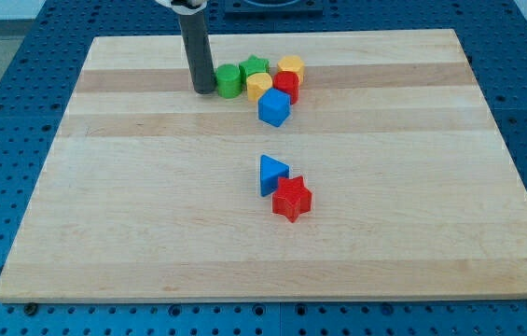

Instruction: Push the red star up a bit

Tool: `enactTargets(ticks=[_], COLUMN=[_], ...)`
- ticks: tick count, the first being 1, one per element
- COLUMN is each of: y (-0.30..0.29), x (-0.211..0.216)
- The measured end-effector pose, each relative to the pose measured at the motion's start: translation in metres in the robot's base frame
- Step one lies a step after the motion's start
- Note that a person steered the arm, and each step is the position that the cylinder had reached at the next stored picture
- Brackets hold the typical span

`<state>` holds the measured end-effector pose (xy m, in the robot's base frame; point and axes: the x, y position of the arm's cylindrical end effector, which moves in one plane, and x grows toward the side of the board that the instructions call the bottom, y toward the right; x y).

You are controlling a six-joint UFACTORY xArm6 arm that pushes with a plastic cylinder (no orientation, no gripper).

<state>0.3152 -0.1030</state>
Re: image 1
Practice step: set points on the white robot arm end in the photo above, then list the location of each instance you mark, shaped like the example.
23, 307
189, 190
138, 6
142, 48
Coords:
184, 7

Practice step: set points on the red star block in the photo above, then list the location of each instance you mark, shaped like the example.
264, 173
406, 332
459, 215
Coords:
292, 198

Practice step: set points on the green star block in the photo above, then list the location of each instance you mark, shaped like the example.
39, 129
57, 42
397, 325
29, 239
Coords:
251, 66

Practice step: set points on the blue triangle block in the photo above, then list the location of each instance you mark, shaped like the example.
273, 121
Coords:
270, 170

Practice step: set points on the blue cube block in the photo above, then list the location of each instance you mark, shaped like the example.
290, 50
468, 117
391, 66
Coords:
274, 107

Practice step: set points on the yellow cylinder block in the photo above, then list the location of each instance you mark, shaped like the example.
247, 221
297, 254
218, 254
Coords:
257, 84

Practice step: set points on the red cylinder block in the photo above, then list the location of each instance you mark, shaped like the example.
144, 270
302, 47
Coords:
287, 82

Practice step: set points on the green cylinder block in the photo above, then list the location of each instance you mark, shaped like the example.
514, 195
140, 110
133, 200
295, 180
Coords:
228, 80

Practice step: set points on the yellow hexagon block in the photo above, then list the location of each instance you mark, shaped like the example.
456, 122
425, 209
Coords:
292, 63

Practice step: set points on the light wooden board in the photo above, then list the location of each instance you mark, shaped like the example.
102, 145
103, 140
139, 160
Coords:
388, 181

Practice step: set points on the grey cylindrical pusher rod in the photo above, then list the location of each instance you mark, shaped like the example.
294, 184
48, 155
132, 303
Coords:
197, 47

